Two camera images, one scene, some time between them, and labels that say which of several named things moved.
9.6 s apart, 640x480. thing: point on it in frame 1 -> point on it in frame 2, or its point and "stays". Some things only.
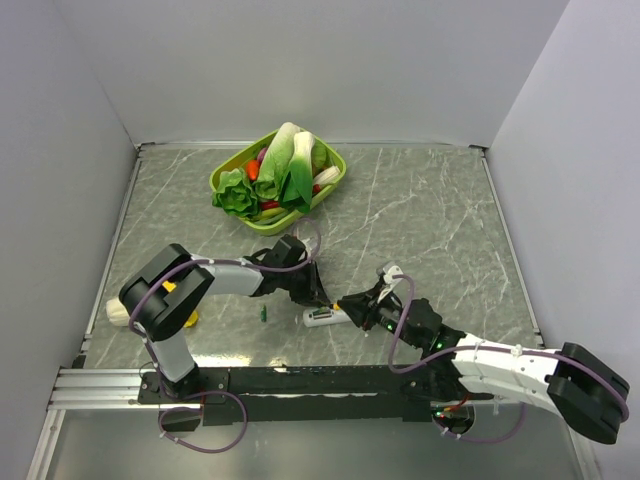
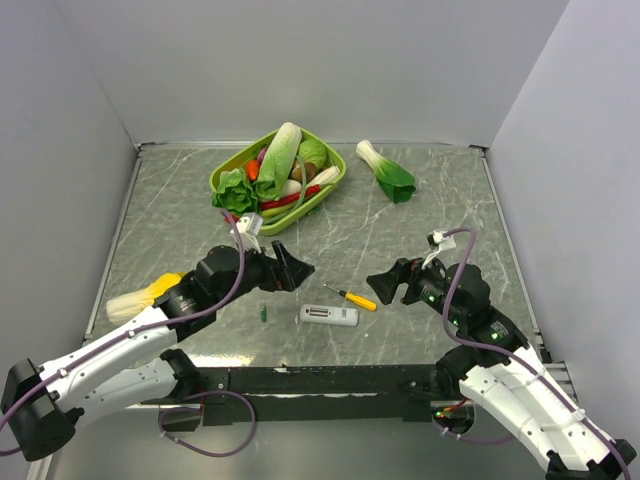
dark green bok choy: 298,184 -> 395,180
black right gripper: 363,307 -> 384,284
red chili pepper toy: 275,203 stays
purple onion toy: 261,155 stays
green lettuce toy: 235,195 stays
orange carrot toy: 252,168 stays
